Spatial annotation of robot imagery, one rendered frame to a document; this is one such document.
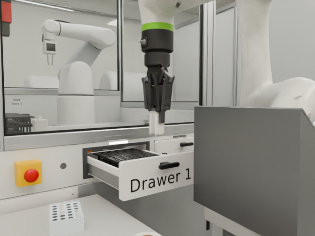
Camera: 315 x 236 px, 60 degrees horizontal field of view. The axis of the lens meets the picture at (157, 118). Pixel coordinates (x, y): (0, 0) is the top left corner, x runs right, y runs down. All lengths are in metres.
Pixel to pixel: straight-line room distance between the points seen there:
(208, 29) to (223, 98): 1.55
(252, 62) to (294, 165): 0.47
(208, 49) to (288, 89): 0.57
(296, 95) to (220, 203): 0.39
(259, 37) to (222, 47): 1.91
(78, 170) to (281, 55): 1.96
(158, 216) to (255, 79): 0.70
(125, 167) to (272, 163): 0.38
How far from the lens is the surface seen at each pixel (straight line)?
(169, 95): 0.76
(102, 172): 0.92
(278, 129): 0.69
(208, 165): 0.88
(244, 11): 1.08
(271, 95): 0.96
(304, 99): 0.91
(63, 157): 1.00
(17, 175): 0.93
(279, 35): 2.57
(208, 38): 1.41
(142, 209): 1.21
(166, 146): 1.19
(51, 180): 1.00
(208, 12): 1.44
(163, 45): 0.77
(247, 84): 1.04
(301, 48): 2.44
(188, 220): 1.41
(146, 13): 0.80
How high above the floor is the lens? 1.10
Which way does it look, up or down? 4 degrees down
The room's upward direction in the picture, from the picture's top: straight up
